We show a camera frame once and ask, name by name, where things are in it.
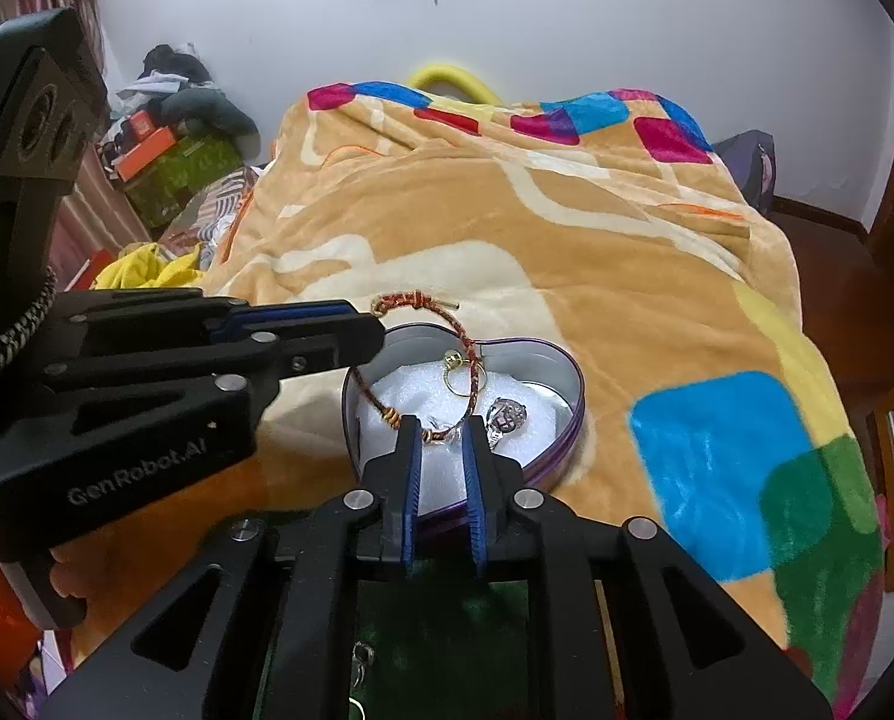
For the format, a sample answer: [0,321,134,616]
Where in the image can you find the braided gripper cable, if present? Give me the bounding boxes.
[0,268,59,395]

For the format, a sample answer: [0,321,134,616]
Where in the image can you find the dark purple bag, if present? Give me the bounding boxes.
[712,129,779,212]

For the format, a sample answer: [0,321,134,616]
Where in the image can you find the orange shoe box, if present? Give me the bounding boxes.
[112,126,179,182]

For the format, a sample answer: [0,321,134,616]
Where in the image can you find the gold ring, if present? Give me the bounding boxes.
[441,350,482,399]

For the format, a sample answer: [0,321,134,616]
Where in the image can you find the heart-shaped purple tin box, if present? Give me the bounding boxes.
[340,324,587,527]

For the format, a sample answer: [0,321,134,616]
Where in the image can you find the striped cloth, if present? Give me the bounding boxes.
[157,168,257,265]

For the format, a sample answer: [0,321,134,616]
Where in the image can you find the green cardboard box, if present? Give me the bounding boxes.
[124,135,243,227]

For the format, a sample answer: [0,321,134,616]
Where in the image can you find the orange patterned plush blanket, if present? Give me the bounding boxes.
[64,79,887,720]

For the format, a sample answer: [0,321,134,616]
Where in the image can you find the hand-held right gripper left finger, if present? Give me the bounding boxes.
[38,415,424,720]

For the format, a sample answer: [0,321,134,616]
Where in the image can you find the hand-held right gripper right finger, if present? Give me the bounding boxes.
[460,415,832,720]

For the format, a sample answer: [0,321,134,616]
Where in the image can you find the red braided bracelet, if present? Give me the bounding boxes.
[352,290,487,445]

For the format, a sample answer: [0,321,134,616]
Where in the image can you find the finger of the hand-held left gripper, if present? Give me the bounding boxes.
[48,288,362,347]
[41,313,386,407]

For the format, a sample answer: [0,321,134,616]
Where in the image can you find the yellow cloth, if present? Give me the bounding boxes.
[90,240,209,293]

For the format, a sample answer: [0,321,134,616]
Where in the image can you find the white foam padding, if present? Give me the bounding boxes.
[356,366,569,505]

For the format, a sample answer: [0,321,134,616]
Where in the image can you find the silver ring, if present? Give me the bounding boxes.
[486,397,530,441]

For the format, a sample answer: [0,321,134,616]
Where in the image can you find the pile of dark clothes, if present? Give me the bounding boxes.
[115,44,215,117]

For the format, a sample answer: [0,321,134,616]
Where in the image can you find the grey neck pillow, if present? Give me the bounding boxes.
[160,85,261,160]

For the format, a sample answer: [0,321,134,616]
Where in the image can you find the yellow foam tube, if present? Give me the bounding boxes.
[406,64,505,107]

